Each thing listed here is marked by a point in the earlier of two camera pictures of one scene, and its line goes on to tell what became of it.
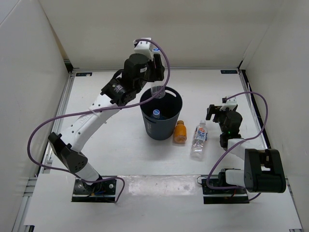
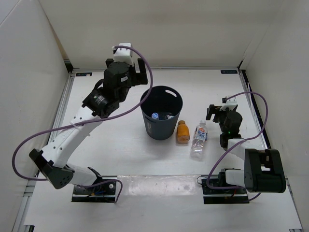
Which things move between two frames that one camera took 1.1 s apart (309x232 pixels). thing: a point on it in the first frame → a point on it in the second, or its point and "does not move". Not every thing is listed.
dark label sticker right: [229, 71] does not move
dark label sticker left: [83, 74] does not move
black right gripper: [212, 108] does not move
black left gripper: [158, 73] → [139, 79]
